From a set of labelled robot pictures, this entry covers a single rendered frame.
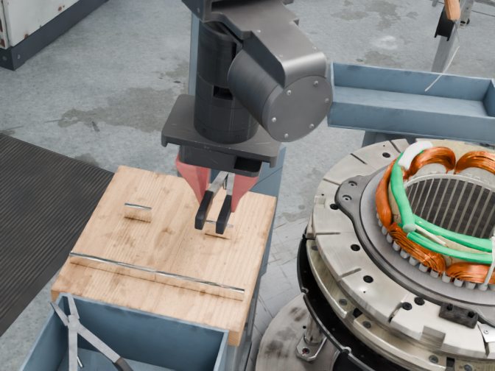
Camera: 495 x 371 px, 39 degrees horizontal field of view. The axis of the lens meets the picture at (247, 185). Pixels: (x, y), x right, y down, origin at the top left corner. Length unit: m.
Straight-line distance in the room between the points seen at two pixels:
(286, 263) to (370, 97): 0.29
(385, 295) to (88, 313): 0.29
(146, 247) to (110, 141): 1.89
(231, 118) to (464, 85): 0.60
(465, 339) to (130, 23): 2.84
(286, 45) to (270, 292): 0.64
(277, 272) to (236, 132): 0.55
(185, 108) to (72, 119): 2.12
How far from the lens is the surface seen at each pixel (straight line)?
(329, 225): 0.75
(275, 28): 0.52
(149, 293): 0.70
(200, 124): 0.60
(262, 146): 0.60
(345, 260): 0.72
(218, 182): 0.69
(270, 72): 0.50
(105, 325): 0.72
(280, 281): 1.11
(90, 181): 2.44
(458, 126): 1.04
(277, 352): 1.00
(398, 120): 1.02
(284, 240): 1.17
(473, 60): 3.47
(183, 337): 0.70
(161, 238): 0.76
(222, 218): 0.65
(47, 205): 2.37
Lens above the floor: 1.60
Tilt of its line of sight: 41 degrees down
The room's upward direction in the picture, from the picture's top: 7 degrees clockwise
